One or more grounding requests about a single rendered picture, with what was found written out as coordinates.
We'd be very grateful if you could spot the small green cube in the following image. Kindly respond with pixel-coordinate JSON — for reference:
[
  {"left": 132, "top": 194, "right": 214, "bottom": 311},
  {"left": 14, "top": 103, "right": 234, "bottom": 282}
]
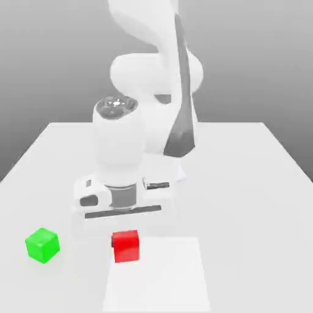
[{"left": 24, "top": 227, "right": 61, "bottom": 265}]

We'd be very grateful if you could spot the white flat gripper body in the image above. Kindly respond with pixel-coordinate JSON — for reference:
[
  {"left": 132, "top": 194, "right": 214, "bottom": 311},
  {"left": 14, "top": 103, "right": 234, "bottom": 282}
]
[{"left": 70, "top": 204, "right": 172, "bottom": 237}]

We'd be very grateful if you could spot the small red cube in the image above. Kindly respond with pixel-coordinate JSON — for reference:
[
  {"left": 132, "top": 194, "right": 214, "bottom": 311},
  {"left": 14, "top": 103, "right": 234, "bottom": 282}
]
[{"left": 111, "top": 229, "right": 141, "bottom": 264}]

